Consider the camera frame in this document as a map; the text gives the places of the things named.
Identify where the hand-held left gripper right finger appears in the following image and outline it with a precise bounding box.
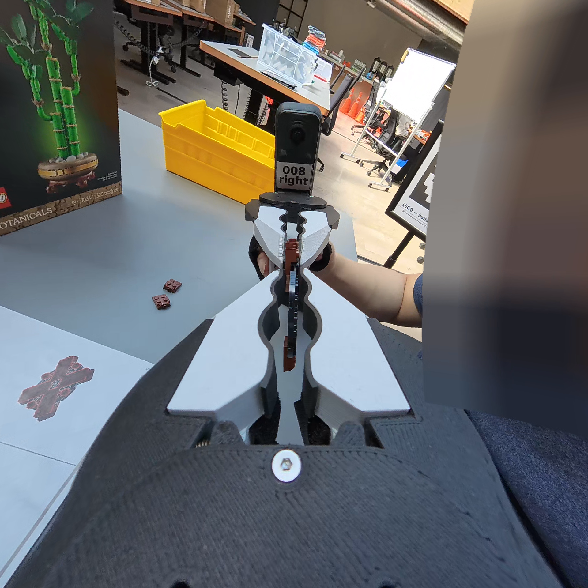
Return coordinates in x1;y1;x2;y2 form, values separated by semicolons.
299;271;411;444

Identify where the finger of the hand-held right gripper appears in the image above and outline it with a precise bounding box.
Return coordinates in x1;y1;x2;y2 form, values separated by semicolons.
298;212;333;273
254;207;288;273

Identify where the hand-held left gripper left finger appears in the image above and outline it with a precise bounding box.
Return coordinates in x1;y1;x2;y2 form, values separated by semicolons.
167;270;288;445

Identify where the black and brown brick assembly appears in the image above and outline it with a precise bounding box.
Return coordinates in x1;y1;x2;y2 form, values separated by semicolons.
281;238;304;373

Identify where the person's right forearm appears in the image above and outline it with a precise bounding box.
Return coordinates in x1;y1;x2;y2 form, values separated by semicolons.
317;250;423;328

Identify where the white background desk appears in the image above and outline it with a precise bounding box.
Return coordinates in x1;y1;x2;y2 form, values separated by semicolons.
200;39;331;118

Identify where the yellow plastic bin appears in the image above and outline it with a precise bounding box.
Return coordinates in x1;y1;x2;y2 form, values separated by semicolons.
158;99;278;205

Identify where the black office chair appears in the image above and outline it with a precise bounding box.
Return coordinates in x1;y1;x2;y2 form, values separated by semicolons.
367;110;414;177

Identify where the clear plastic container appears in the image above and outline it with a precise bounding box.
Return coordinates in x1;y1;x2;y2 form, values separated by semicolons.
257;24;319;88

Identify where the white instruction booklet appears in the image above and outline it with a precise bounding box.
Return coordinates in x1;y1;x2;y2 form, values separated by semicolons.
0;304;154;559

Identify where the black framed sign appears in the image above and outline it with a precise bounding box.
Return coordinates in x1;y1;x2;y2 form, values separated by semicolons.
383;119;446;269

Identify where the white rolling whiteboard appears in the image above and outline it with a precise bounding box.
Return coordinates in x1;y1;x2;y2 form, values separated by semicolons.
340;47;458;189

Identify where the person's blue shirt torso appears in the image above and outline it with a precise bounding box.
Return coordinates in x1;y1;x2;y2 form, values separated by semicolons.
413;273;588;588

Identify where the bamboo brick set box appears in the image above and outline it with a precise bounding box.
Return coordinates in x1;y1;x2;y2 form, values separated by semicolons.
0;0;124;237

